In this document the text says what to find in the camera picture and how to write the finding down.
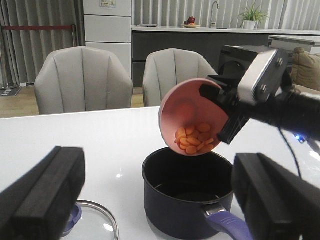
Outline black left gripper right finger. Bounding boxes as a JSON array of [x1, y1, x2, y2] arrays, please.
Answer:
[[231, 153, 320, 240]]

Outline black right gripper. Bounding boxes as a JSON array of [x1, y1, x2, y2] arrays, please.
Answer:
[[199, 74, 249, 144]]

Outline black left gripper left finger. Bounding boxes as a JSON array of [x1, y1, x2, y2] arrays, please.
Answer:
[[0, 146, 86, 240]]

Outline pink bowl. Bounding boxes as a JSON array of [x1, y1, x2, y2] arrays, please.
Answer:
[[158, 78, 229, 156]]

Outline orange ham slices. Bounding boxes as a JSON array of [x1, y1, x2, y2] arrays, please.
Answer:
[[174, 122, 215, 155]]

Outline glass lid blue knob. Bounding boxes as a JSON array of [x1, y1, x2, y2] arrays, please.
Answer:
[[61, 200, 119, 240]]

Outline dark blue saucepan purple handle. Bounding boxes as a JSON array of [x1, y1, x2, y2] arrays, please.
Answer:
[[142, 147, 253, 240]]

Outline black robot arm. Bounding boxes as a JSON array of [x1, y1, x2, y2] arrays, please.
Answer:
[[0, 78, 320, 240]]

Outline dark grey kitchen counter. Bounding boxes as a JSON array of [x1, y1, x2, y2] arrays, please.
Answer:
[[131, 26, 320, 88]]

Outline olive cushion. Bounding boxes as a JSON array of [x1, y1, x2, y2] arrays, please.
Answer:
[[291, 47, 320, 91]]

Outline right grey upholstered chair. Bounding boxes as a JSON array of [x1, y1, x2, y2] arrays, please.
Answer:
[[142, 48, 217, 107]]

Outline grey upholstered chair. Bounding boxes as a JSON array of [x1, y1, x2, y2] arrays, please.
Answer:
[[34, 46, 133, 115], [142, 48, 217, 107]]

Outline chrome faucet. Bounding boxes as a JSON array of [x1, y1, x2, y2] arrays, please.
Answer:
[[210, 0, 220, 29]]

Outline potted green plant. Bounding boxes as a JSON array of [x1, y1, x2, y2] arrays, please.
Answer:
[[238, 1, 269, 30]]

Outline fruit plate on counter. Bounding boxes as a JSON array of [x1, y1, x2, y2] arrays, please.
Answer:
[[182, 16, 200, 29]]

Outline left grey upholstered chair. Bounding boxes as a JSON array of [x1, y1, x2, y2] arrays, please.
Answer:
[[34, 46, 133, 115]]

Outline red barrier belt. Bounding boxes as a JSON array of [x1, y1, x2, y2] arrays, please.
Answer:
[[1, 25, 75, 31]]

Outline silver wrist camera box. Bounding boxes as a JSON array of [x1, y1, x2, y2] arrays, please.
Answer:
[[237, 48, 288, 106]]

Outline black cable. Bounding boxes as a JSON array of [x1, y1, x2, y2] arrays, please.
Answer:
[[277, 127, 302, 178]]

